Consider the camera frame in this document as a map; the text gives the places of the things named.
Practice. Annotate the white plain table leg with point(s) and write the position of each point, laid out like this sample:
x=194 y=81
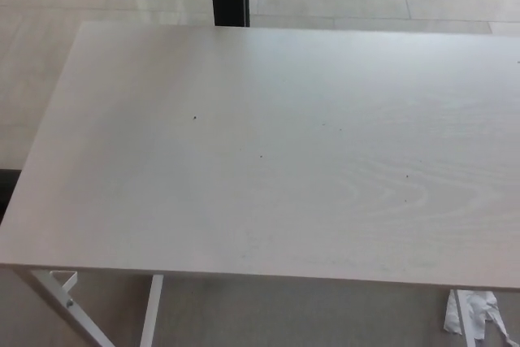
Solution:
x=152 y=310

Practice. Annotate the white braced table leg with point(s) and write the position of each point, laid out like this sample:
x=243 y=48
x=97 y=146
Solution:
x=61 y=302

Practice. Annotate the black low floor object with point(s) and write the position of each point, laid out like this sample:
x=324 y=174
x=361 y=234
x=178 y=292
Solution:
x=7 y=192

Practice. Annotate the crumpled white paper scrap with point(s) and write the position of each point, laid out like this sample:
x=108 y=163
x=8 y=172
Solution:
x=481 y=310

